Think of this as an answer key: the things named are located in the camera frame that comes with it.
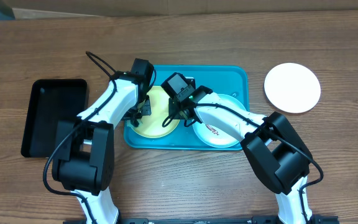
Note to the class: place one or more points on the black rectangular bin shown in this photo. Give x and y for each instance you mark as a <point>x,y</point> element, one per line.
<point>51,100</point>

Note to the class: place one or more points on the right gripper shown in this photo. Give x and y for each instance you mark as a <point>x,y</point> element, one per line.
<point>174,111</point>

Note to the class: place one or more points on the white plate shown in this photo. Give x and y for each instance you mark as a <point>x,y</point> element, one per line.
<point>292,88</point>

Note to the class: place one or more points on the yellow-green plate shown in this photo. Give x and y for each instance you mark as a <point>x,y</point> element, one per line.
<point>151,126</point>

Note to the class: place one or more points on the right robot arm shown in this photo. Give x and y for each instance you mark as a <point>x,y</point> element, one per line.
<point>276,153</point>

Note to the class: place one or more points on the cardboard strip at back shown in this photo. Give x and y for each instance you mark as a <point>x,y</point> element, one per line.
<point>180,7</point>

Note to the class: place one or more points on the light blue plate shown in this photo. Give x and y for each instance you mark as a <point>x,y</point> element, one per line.
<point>213,136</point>

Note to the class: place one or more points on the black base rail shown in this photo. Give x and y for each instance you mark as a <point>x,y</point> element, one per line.
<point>265,219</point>

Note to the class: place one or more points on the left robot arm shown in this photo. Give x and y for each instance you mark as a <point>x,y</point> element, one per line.
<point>82,163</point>

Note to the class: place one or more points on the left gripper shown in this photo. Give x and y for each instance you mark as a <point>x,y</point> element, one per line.
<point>145,111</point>

